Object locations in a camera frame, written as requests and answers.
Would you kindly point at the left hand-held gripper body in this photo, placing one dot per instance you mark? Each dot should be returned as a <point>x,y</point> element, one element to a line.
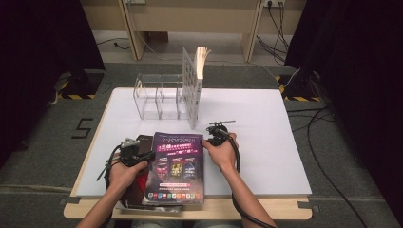
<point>130,153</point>

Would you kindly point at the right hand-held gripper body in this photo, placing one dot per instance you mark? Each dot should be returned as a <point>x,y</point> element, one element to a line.
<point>218,136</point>

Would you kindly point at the purple magazine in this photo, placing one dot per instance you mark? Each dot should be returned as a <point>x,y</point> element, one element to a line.
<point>176,171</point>

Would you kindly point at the black and red magazine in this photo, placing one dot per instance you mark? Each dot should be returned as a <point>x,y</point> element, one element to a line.
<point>134,193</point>

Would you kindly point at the white picture-grid magazine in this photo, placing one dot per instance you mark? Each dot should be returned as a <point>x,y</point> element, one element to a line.
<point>191,91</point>

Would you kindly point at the clear acrylic book rack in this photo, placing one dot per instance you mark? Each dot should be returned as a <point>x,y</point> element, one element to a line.
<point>149,101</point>

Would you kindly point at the person's right hand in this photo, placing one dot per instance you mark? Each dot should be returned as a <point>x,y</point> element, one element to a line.
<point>223,156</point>

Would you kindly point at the person's left hand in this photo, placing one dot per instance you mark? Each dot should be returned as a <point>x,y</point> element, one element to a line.
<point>123,179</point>

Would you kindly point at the white table sheet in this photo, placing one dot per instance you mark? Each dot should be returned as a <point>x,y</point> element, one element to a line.
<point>259,142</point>

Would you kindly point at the person's left leg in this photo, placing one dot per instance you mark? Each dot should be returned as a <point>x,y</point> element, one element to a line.
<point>158,224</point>

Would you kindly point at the person's leg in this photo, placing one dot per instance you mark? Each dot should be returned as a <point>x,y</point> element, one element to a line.
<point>218,224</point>
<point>158,224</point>

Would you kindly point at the hazard-striped stand base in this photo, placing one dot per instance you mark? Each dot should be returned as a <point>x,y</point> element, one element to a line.
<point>301,87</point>
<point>80,84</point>

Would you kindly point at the person's right leg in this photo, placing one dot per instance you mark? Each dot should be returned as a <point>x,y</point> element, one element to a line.
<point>218,224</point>

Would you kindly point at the wooden table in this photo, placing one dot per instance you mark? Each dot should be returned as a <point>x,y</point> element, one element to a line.
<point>278,209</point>

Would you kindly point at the beige wooden desk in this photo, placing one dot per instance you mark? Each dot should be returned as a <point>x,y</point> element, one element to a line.
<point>190,15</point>

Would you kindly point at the black curtain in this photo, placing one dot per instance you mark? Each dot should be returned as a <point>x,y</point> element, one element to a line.
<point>364,63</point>
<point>38,63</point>

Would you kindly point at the white wall socket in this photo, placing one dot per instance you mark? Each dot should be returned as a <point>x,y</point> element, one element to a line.
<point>274,2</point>

